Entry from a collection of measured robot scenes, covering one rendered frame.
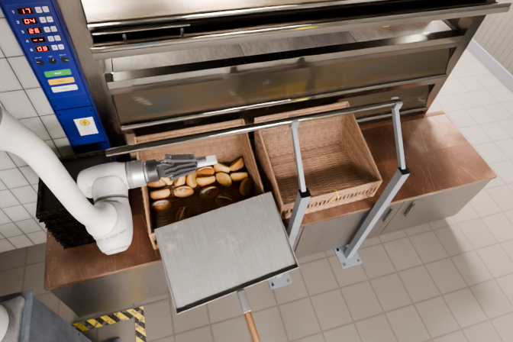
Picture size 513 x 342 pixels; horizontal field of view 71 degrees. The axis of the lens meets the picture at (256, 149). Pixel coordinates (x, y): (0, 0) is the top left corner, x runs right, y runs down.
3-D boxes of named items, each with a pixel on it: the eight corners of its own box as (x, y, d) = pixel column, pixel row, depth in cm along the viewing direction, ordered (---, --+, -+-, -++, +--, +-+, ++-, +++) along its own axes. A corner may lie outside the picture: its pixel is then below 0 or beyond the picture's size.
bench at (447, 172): (83, 233, 231) (49, 183, 186) (408, 162, 288) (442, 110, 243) (84, 326, 198) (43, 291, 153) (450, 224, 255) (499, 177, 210)
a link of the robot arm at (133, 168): (130, 172, 126) (147, 169, 127) (132, 194, 121) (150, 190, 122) (124, 156, 119) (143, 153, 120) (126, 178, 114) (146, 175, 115)
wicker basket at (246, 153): (141, 169, 196) (131, 135, 175) (241, 150, 209) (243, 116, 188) (152, 251, 168) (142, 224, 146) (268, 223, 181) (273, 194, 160)
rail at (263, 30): (91, 53, 122) (91, 51, 124) (510, 6, 164) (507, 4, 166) (89, 48, 121) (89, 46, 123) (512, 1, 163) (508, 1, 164)
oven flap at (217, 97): (121, 126, 169) (110, 85, 159) (441, 74, 211) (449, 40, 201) (121, 130, 166) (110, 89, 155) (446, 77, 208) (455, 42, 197)
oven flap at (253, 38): (93, 60, 124) (95, 38, 139) (508, 12, 166) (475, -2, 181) (91, 53, 122) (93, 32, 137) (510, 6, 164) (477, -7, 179)
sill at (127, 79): (108, 80, 156) (105, 73, 153) (453, 35, 198) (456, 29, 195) (108, 89, 153) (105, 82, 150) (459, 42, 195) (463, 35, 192)
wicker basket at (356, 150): (249, 150, 210) (252, 116, 188) (336, 131, 224) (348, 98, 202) (277, 222, 182) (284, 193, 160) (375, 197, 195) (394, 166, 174)
